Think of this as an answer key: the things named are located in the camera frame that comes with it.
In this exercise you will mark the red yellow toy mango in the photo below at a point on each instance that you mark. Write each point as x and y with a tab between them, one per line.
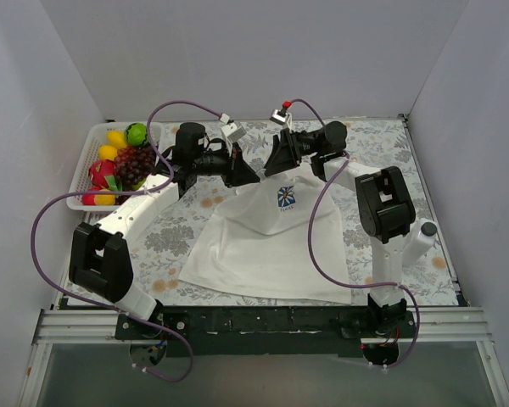
95	197

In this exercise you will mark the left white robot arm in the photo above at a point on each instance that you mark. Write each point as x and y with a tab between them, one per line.
100	259

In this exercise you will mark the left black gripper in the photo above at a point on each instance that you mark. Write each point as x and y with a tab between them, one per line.
231	164

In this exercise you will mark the yellow toy lemon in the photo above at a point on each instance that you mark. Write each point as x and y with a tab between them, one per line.
107	152
117	139

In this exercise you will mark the red toy dragon fruit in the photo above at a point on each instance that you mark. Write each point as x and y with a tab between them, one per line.
102	174

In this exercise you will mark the white plastic fruit basket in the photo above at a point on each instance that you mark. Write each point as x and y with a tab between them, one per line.
97	136

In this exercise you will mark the white t-shirt with flower print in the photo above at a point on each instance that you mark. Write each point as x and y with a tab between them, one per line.
274	238

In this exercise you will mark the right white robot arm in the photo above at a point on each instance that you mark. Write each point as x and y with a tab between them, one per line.
385	209

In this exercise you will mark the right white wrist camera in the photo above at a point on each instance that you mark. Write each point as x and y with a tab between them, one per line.
282	118

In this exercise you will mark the yellow toy lemon lower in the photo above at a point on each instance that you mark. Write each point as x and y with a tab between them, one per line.
107	152

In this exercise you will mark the aluminium frame rail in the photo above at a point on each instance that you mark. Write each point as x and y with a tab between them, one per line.
437	324

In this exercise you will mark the yellow toy lemon upper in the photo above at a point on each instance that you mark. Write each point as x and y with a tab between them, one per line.
117	139

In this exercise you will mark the white bottle with black cap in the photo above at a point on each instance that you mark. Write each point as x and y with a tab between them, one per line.
420	239

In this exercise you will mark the green toy watermelon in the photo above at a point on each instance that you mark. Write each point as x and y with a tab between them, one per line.
136	135

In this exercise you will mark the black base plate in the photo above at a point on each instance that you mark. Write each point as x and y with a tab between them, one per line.
244	330

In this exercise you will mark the purple toy grape bunch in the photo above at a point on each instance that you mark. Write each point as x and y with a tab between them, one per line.
133	165

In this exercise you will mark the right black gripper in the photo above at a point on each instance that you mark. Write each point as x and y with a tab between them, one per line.
288	147

